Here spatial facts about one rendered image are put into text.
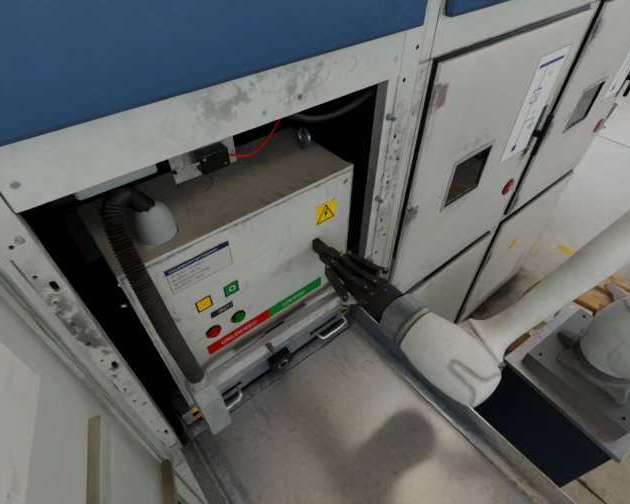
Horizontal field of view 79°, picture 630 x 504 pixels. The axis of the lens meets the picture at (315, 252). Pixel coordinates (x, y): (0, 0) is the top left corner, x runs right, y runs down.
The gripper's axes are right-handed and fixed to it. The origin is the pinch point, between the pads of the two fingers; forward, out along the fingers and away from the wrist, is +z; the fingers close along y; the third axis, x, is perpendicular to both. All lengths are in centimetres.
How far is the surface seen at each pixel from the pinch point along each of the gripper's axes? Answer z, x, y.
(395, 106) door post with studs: -0.4, 28.4, 16.3
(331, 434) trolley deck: -20.9, -38.4, -14.6
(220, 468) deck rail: -10, -38, -40
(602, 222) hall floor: -14, -123, 256
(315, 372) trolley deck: -5.7, -38.4, -7.3
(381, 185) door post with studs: 0.0, 10.5, 16.1
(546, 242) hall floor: 1, -123, 204
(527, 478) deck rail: -56, -38, 13
